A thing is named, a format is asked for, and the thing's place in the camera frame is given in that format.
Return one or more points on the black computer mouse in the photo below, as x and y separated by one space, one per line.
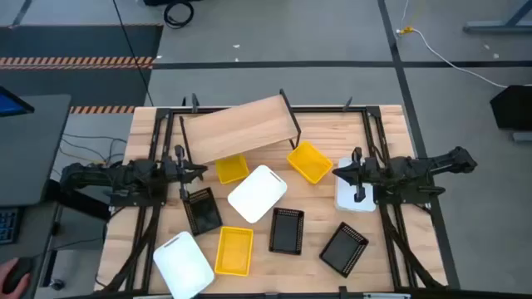
17 274

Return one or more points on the yellow slotted plastic basket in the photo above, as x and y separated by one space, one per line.
234 251
309 162
232 170

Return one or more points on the wooden shelf black metal legs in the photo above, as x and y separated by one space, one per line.
241 128

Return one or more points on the black metal table frame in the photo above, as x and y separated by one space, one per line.
332 109

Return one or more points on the grey metal table base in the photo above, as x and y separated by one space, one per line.
490 28

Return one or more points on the white plastic bin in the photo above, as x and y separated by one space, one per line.
345 199
183 266
257 194

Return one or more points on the black equipment box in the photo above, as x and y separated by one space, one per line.
170 2

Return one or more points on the black computer monitor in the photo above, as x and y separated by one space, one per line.
10 106

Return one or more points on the black keyboard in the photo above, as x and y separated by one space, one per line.
8 226

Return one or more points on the black hazard-striped floor mat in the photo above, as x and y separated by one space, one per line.
62 41

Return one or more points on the black caster wheel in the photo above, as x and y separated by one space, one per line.
57 285

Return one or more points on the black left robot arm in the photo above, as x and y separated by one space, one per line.
124 176

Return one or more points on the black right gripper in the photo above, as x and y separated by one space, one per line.
367 171

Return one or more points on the grey desk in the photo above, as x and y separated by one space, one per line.
29 149

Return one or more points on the black angular case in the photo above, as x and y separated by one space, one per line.
513 108

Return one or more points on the black slotted plastic basket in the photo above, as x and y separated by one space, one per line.
343 250
286 231
203 214

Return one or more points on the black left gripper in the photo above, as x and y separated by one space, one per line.
170 170

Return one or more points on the person's hand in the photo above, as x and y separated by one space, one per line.
4 270

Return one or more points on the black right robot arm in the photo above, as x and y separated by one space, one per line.
415 168

